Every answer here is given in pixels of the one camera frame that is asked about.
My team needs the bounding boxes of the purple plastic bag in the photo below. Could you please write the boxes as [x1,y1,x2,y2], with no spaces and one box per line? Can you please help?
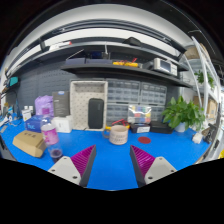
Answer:
[35,95,54,116]

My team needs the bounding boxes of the red round coaster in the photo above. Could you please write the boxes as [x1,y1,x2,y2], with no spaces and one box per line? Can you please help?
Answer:
[138,136,151,144]

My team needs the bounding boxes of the plastic water bottle pink label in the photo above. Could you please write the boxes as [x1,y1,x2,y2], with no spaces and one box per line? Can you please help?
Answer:
[41,115,59,146]

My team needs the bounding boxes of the blue tissue box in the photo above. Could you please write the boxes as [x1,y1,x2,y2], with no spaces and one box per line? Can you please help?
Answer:
[25,115,43,133]

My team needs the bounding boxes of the grey drawer organizer cabinet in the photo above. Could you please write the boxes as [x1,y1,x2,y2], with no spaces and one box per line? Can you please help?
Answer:
[106,79,167,126]

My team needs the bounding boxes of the black flat box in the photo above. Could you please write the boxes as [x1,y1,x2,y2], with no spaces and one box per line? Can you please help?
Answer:
[150,121,173,134]

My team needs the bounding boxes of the white metal rack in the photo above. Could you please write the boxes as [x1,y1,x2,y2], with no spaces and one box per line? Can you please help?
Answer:
[182,37,221,128]

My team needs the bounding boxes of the dark grey product box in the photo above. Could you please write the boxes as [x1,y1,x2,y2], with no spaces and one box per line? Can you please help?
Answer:
[52,91,70,117]

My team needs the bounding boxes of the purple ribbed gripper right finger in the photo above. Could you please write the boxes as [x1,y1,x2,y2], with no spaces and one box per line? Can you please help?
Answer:
[130,145,176,187]

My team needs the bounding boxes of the beige patterned mug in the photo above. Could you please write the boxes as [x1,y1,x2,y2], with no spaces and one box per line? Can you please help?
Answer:
[102,125,128,145]

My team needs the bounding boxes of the white oscilloscope instrument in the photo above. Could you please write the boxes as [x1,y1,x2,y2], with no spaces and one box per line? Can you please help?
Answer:
[153,58,177,76]

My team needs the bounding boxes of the yellow tool on shelf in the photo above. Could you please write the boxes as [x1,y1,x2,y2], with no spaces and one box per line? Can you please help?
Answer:
[112,58,139,68]

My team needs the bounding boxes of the dark shelf board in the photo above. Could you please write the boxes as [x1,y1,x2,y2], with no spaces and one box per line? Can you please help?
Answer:
[61,64,191,88]

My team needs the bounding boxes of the clear box colourful parts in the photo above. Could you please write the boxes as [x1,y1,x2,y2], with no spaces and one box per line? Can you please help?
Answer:
[128,105,152,124]

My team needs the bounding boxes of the cardboard box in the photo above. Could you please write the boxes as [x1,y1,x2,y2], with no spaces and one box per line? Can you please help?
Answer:
[13,130,46,158]

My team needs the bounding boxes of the black speaker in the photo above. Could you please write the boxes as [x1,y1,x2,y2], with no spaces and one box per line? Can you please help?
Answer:
[88,98,104,129]

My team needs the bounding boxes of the white small box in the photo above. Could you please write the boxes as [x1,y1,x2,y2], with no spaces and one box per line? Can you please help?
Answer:
[53,116,72,133]

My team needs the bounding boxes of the white pegboard tray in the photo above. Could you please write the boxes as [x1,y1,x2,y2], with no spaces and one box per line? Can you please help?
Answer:
[70,81,108,131]

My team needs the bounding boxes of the blue boxes on shelf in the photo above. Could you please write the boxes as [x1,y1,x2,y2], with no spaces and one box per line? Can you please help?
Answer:
[65,58,113,65]

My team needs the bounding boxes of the yellow multimeter with leads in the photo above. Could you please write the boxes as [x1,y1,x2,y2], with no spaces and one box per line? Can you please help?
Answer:
[105,119,131,132]

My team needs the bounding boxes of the blue mat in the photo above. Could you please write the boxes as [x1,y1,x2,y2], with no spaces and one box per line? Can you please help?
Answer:
[0,118,213,192]

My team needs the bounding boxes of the small white bottle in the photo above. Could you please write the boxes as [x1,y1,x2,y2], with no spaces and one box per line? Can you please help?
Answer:
[22,106,33,121]

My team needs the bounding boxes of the small dark glass cup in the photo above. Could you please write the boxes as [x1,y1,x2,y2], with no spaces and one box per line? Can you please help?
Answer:
[49,148,63,163]

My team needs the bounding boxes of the green potted plant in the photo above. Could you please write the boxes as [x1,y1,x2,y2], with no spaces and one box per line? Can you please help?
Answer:
[162,96,205,131]

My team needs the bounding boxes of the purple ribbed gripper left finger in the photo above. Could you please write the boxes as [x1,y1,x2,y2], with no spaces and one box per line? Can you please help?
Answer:
[49,145,96,187]

